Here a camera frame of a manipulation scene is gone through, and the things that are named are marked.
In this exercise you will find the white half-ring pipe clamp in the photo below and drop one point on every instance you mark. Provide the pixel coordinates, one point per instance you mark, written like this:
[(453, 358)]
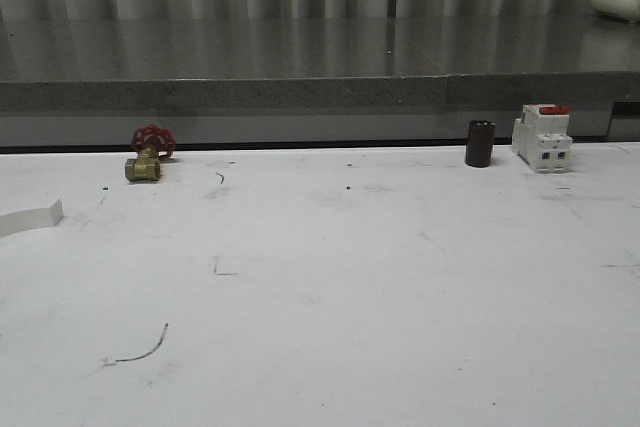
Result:
[(30, 219)]

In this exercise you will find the grey stone countertop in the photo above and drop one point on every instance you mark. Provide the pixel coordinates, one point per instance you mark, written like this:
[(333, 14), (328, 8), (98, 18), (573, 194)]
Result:
[(84, 85)]

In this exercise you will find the dark brown cylindrical coupling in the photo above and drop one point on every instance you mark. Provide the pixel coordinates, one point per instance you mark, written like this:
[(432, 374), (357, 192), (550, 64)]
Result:
[(480, 143)]

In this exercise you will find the brass valve red handwheel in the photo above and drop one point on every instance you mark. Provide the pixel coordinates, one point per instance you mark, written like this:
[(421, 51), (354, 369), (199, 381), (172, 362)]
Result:
[(152, 144)]

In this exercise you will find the white circuit breaker red switch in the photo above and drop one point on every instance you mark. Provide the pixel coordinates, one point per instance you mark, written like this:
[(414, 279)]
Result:
[(540, 137)]

